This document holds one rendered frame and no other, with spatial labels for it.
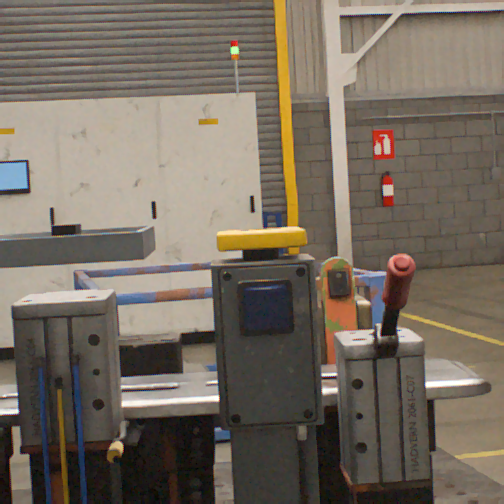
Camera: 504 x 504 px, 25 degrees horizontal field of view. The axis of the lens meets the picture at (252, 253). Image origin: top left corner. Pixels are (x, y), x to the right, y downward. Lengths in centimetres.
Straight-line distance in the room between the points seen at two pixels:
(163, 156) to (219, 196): 55
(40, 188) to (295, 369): 831
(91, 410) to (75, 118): 818
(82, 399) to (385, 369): 24
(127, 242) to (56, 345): 22
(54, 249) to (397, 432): 35
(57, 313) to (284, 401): 24
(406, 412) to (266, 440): 20
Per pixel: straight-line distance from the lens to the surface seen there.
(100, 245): 72
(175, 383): 115
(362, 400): 93
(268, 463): 78
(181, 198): 912
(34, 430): 94
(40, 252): 72
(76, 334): 92
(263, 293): 75
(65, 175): 905
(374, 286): 311
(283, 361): 76
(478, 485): 189
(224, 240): 75
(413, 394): 94
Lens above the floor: 119
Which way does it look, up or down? 3 degrees down
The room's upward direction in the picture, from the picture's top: 3 degrees counter-clockwise
